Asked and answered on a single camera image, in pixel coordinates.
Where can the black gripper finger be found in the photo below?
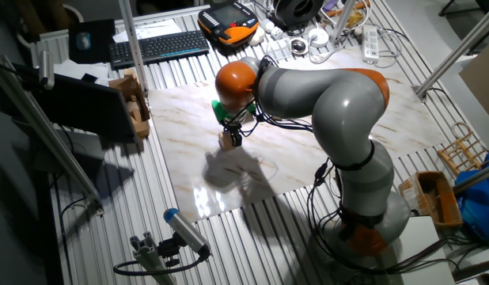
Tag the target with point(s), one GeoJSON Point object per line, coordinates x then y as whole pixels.
{"type": "Point", "coordinates": [237, 139]}

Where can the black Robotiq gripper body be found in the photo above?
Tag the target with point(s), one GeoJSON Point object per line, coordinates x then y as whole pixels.
{"type": "Point", "coordinates": [232, 129]}

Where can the large wooden cube block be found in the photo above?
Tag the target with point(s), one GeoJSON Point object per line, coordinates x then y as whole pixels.
{"type": "Point", "coordinates": [224, 141]}
{"type": "Point", "coordinates": [249, 116]}

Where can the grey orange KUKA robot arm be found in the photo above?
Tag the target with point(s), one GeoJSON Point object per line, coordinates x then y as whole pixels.
{"type": "Point", "coordinates": [343, 107]}

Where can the stack of white papers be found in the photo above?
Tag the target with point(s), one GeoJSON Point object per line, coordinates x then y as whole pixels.
{"type": "Point", "coordinates": [80, 70]}

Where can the white marble pattern mat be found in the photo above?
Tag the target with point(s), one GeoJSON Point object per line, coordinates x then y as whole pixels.
{"type": "Point", "coordinates": [181, 126]}

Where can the clear plastic container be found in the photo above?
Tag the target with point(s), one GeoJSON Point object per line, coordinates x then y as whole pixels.
{"type": "Point", "coordinates": [278, 49]}

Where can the white round object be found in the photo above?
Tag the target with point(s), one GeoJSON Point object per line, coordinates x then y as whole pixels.
{"type": "Point", "coordinates": [257, 36]}

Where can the silver round dish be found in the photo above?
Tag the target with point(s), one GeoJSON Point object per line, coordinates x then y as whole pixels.
{"type": "Point", "coordinates": [298, 46]}

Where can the orange black teach pendant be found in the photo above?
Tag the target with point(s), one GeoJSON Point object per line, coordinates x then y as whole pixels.
{"type": "Point", "coordinates": [228, 21]}

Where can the white power plug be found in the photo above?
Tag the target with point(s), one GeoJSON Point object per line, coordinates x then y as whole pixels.
{"type": "Point", "coordinates": [274, 29]}

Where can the black computer keyboard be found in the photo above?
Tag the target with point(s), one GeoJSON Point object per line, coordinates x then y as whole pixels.
{"type": "Point", "coordinates": [159, 46]}

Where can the brown cardboard box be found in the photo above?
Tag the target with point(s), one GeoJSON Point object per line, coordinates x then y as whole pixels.
{"type": "Point", "coordinates": [126, 85]}

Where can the white round puck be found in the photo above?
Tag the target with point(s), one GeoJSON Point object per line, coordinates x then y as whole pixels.
{"type": "Point", "coordinates": [318, 37]}

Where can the white paper sheet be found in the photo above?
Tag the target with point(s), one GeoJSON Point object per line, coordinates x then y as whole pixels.
{"type": "Point", "coordinates": [149, 29]}

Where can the black filament spool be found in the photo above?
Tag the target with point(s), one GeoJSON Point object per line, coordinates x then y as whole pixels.
{"type": "Point", "coordinates": [298, 11]}

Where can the black monitor screen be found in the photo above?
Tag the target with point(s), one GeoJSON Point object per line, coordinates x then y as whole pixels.
{"type": "Point", "coordinates": [86, 105]}

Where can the black mouse pad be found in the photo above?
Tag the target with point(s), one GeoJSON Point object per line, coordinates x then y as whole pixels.
{"type": "Point", "coordinates": [98, 43]}

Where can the white power strip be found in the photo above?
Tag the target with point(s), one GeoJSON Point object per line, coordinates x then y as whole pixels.
{"type": "Point", "coordinates": [370, 43]}

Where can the dark computer mouse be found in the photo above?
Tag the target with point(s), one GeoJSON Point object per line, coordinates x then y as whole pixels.
{"type": "Point", "coordinates": [84, 40]}

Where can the slanted aluminium profile beam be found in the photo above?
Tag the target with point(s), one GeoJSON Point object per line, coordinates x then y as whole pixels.
{"type": "Point", "coordinates": [50, 138]}

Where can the orange brown bin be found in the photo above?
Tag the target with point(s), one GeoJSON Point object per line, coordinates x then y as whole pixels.
{"type": "Point", "coordinates": [434, 194]}

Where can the wooden lattice rack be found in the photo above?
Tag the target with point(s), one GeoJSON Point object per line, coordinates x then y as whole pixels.
{"type": "Point", "coordinates": [464, 152]}

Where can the blue bag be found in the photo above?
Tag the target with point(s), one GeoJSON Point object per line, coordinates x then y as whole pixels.
{"type": "Point", "coordinates": [480, 202]}

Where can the brown cardboard sheet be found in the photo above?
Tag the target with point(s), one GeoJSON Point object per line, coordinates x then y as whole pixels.
{"type": "Point", "coordinates": [484, 79]}

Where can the silver camera with blue end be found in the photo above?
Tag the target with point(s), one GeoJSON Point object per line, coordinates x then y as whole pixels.
{"type": "Point", "coordinates": [185, 229]}

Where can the black camera clamp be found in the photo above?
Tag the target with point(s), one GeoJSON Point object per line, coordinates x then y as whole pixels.
{"type": "Point", "coordinates": [169, 249]}

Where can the aluminium profile post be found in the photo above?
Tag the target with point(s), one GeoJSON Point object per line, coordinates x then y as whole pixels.
{"type": "Point", "coordinates": [133, 47]}
{"type": "Point", "coordinates": [342, 20]}
{"type": "Point", "coordinates": [462, 47]}

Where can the short aluminium mount profile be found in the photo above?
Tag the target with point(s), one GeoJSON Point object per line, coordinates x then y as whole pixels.
{"type": "Point", "coordinates": [149, 257]}

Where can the silver depth camera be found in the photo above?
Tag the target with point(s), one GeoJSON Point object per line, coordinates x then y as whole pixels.
{"type": "Point", "coordinates": [46, 69]}

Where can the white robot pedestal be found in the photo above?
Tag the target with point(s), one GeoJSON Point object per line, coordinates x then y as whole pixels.
{"type": "Point", "coordinates": [422, 253]}

